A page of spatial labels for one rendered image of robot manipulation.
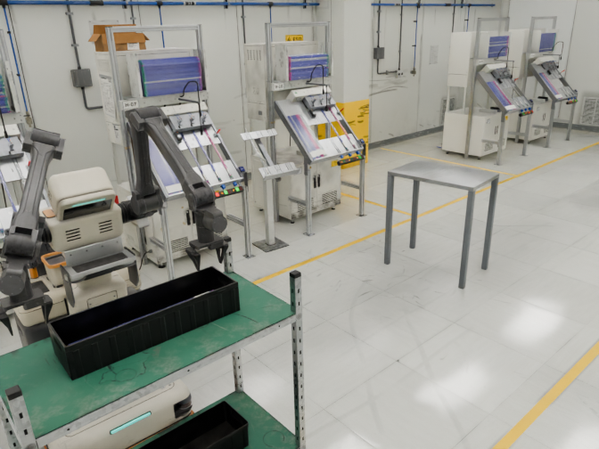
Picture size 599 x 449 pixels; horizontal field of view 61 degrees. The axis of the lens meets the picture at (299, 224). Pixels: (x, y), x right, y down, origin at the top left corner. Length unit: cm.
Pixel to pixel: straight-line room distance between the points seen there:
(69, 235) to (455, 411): 204
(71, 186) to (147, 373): 80
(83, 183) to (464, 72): 636
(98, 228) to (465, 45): 634
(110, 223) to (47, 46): 353
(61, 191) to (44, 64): 354
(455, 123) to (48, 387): 693
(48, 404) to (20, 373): 20
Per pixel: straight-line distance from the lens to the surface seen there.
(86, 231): 212
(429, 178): 385
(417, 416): 283
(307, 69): 509
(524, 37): 895
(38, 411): 157
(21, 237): 149
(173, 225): 431
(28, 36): 546
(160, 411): 257
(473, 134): 772
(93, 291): 223
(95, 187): 204
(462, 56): 774
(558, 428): 297
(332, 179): 532
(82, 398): 156
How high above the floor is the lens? 188
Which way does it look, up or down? 22 degrees down
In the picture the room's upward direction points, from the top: 2 degrees counter-clockwise
